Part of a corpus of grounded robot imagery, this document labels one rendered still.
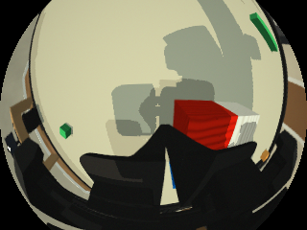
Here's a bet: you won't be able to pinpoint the small orange cube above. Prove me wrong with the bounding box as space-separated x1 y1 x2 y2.
260 149 270 161

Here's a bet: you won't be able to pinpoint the small green cube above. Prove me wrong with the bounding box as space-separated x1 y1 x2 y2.
59 124 71 139

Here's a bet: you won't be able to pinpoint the green rectangular bar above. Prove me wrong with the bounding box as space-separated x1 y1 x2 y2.
249 12 278 52

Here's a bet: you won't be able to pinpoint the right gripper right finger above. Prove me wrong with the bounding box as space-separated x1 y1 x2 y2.
165 125 257 208

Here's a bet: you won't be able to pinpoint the red cube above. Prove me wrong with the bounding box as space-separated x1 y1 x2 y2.
173 100 238 150

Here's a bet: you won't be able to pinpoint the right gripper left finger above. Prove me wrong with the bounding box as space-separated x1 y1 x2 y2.
80 125 167 205

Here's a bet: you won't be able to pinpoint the white cube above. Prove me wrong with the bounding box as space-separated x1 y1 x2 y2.
214 102 260 148

